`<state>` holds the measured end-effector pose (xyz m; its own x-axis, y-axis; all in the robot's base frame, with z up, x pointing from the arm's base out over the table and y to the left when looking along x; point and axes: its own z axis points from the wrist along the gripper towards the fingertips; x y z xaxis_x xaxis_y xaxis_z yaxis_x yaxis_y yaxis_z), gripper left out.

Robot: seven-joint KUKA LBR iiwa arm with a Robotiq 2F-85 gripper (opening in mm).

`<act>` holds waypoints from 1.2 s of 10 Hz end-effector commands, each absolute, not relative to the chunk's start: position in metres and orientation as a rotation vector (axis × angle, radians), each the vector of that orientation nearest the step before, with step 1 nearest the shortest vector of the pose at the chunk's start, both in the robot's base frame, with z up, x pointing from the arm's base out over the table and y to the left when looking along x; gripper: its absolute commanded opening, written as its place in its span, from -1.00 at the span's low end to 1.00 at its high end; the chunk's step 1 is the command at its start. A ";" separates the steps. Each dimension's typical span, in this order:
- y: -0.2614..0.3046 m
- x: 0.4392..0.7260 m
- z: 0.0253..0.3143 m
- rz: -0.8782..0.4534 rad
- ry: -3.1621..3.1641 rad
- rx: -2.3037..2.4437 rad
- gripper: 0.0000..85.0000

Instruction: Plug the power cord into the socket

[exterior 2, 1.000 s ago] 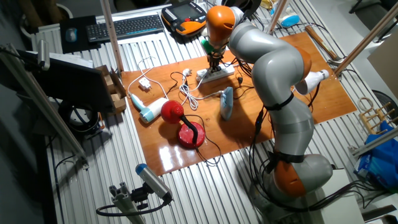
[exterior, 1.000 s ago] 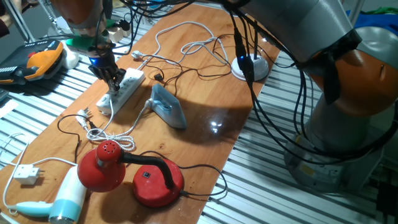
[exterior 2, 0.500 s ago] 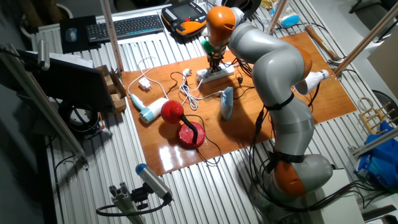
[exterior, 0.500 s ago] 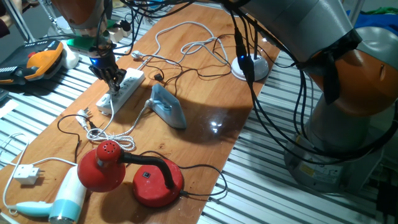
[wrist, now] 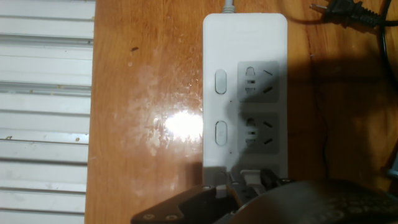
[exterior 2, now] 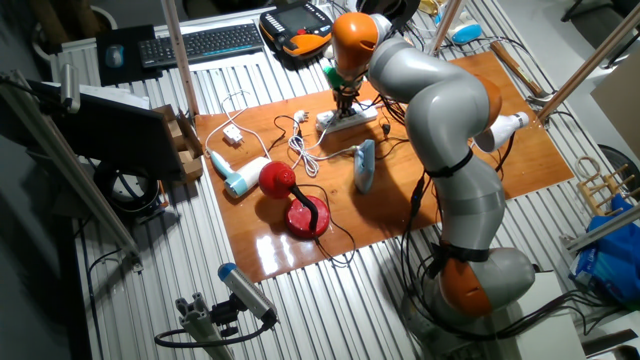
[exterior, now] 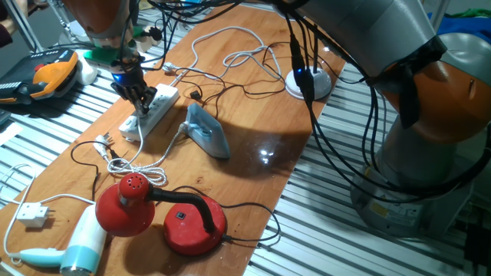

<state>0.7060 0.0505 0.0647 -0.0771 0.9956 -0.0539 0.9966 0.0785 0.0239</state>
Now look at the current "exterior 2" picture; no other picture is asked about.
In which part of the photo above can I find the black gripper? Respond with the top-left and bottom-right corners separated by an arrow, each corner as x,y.
333,82 -> 362,122

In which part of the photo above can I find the braided cord with white plug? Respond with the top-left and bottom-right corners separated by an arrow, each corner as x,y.
288,109 -> 361,179

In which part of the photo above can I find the black lamp cord with plug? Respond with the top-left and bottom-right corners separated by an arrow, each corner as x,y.
267,113 -> 357,268

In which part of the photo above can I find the white power strip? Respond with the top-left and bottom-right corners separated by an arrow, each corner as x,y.
315,99 -> 380,134

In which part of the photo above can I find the white square plug adapter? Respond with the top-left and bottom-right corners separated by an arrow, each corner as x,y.
222,123 -> 245,146

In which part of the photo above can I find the light blue travel iron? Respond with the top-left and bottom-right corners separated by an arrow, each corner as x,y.
352,138 -> 377,195

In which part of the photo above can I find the red desk lamp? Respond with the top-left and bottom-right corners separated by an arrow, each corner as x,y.
257,160 -> 332,240

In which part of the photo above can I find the black orange teach pendant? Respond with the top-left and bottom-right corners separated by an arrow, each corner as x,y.
258,1 -> 336,59

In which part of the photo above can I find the black filament spool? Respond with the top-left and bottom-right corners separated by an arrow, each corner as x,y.
355,0 -> 421,25

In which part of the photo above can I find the white blue hair dryer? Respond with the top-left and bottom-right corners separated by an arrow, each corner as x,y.
207,148 -> 271,199

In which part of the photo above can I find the blue white plastic object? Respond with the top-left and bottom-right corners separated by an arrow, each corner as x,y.
447,12 -> 484,45

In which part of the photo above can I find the white cylindrical device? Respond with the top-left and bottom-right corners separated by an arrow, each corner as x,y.
473,111 -> 530,154

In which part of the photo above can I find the black keyboard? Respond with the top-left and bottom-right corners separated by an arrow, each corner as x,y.
138,22 -> 265,70

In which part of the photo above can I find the orange wooden board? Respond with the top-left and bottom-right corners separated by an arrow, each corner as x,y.
194,51 -> 576,285

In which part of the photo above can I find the black monitor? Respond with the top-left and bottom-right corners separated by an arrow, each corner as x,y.
27,79 -> 185,182

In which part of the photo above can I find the black mouse pad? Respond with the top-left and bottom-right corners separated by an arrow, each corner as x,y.
95,24 -> 164,87

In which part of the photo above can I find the grey computer mouse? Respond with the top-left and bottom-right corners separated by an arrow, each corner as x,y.
104,43 -> 125,69

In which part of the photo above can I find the short aluminium profile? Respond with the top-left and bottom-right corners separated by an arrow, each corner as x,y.
174,292 -> 236,360

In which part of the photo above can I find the wooden peg rack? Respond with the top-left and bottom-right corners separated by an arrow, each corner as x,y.
575,163 -> 640,217

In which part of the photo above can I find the brown cardboard sheet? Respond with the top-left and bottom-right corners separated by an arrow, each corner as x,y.
590,47 -> 640,161

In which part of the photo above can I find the grey cylindrical webcam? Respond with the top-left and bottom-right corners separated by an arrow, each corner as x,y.
59,63 -> 81,114

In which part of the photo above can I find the black office chair base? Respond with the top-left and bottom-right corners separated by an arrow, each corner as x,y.
560,0 -> 640,70

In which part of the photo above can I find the blue plastic bag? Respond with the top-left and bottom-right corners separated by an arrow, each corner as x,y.
569,193 -> 640,306

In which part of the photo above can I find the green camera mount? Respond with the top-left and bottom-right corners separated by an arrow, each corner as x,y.
322,64 -> 348,92

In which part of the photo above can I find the thin black cord with switch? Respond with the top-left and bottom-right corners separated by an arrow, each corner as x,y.
374,99 -> 516,174

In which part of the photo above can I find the light wooden post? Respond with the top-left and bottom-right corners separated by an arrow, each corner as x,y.
429,0 -> 464,54
535,2 -> 640,124
160,0 -> 200,119

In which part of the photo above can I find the wooden handled tool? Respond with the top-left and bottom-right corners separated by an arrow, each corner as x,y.
489,40 -> 557,107

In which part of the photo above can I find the grey camera with blue tip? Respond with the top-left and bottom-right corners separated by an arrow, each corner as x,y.
217,262 -> 279,325

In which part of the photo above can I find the black cable reel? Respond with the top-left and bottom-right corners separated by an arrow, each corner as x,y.
93,159 -> 169,219

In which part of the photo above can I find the black camera bracket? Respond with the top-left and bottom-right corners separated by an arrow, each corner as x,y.
209,294 -> 242,338

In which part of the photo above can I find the beige rope ring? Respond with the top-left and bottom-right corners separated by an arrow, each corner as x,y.
574,155 -> 604,181

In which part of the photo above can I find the black camera cable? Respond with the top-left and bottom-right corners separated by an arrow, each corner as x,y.
153,319 -> 275,349

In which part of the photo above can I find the aluminium frame beam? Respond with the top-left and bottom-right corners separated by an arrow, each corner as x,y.
0,69 -> 144,271
559,202 -> 640,254

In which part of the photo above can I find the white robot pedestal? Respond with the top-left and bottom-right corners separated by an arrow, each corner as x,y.
507,272 -> 586,360

